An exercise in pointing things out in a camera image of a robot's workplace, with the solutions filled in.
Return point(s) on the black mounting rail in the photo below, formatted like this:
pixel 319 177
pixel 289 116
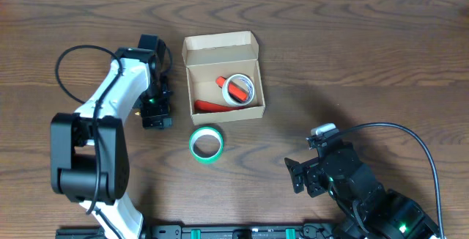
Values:
pixel 325 231

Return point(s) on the red lighter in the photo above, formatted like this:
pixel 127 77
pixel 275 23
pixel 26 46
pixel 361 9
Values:
pixel 235 92

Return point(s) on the white tape roll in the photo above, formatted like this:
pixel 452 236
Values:
pixel 245 83

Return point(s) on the red utility knife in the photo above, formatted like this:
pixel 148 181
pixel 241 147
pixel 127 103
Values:
pixel 213 107

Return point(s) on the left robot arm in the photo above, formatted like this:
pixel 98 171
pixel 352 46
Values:
pixel 89 158

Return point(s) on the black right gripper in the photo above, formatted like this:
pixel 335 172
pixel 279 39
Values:
pixel 308 174

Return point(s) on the open cardboard box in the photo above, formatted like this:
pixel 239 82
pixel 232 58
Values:
pixel 207 57

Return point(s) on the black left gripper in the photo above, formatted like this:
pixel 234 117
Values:
pixel 156 120

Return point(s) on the green tape roll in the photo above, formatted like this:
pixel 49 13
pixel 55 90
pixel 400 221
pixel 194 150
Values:
pixel 206 145

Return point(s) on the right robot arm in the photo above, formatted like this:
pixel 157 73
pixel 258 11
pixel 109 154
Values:
pixel 371 211

